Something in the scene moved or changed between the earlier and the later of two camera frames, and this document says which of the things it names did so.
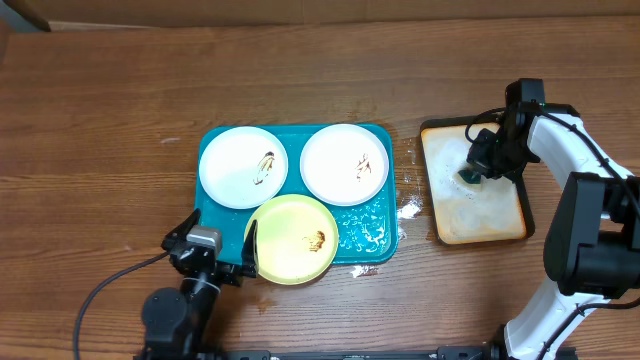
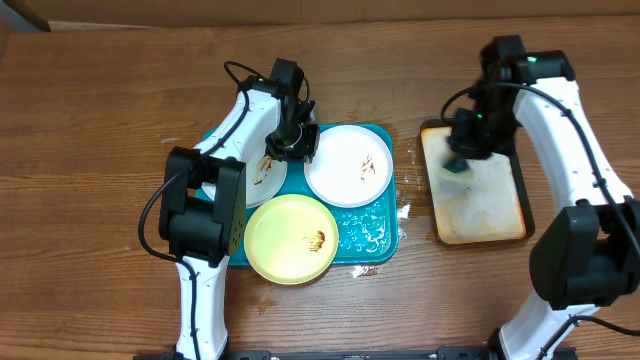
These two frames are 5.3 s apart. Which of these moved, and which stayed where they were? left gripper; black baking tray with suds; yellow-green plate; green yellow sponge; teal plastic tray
Moved: green yellow sponge; left gripper
Stayed: black baking tray with suds; teal plastic tray; yellow-green plate
